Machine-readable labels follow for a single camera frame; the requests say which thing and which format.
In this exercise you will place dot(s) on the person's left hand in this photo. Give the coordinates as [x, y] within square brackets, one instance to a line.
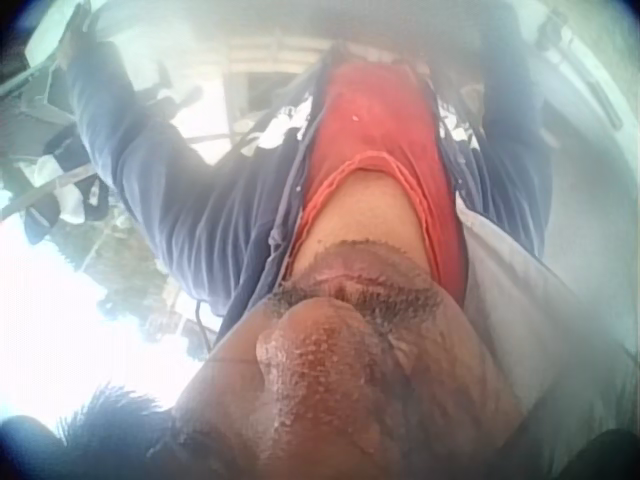
[80, 27]

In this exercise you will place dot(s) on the grey metal rod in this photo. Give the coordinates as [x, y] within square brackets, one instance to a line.
[45, 192]

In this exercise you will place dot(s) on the dark and white hanging clothes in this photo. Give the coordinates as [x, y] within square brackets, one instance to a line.
[65, 200]

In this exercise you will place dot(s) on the green tree foliage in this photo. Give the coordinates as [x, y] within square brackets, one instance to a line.
[130, 260]

